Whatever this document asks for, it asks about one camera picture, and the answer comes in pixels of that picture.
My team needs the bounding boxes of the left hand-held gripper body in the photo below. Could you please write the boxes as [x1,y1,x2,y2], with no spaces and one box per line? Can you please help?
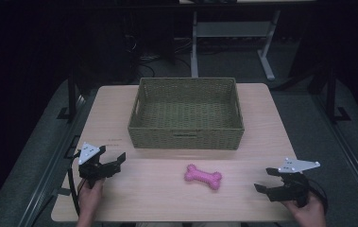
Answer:
[77,141,115,189]

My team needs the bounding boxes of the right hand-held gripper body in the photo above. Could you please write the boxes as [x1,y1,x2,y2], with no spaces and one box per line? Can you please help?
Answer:
[267,157,321,208]

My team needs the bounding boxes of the pink bone-shaped dog toy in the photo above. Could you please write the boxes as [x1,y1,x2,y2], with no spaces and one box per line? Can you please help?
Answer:
[183,163,223,191]

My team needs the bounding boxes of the green woven basket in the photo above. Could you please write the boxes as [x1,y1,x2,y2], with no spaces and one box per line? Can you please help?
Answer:
[127,77,246,151]

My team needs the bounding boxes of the person's right hand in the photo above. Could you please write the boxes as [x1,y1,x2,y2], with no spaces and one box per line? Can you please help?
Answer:
[281,191,328,227]

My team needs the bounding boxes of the person's left hand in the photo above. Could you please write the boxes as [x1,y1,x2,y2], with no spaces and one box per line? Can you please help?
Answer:
[77,177,106,221]

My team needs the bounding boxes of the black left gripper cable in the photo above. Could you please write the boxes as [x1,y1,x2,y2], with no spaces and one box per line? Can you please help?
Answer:
[66,150,82,218]

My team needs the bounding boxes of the aluminium frame rail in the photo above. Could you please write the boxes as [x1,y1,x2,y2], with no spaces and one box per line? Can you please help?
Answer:
[312,93,358,219]
[16,93,90,227]

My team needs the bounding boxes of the black metal stand post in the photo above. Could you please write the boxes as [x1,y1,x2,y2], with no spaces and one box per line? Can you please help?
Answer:
[323,64,352,125]
[56,74,80,123]

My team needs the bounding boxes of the bundle of floor cables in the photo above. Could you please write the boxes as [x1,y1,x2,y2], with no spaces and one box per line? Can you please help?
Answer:
[123,33,192,76]

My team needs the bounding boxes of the grey metal desk frame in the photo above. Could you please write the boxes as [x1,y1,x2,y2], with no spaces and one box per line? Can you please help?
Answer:
[190,9,281,81]

